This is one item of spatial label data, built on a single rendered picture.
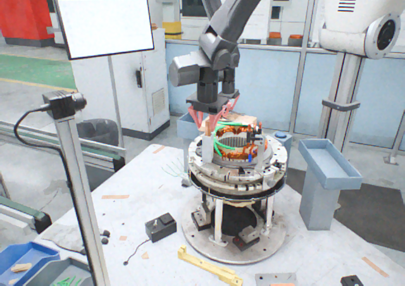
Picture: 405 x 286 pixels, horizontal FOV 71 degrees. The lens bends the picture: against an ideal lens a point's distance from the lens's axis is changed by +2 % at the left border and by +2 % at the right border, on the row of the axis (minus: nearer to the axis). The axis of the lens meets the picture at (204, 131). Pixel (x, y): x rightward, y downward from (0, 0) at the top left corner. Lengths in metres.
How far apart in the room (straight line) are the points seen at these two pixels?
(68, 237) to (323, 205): 0.88
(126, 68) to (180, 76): 2.53
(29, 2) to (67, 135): 3.89
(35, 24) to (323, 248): 4.09
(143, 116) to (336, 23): 2.49
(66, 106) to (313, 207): 0.85
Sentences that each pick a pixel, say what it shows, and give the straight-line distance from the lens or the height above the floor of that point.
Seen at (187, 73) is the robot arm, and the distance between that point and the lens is 0.69.
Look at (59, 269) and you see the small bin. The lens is 1.05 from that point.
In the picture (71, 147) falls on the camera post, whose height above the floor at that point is 1.29.
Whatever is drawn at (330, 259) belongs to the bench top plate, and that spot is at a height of 0.78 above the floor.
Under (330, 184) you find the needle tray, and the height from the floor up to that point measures 1.04.
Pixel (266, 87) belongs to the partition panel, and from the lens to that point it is 3.23.
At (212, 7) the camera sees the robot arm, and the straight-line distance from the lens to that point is 1.06.
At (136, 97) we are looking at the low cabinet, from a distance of 3.23.
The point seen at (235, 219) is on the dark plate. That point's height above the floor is 0.78.
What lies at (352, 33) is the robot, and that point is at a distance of 1.11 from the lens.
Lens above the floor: 1.56
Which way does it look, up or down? 26 degrees down
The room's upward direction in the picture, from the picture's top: straight up
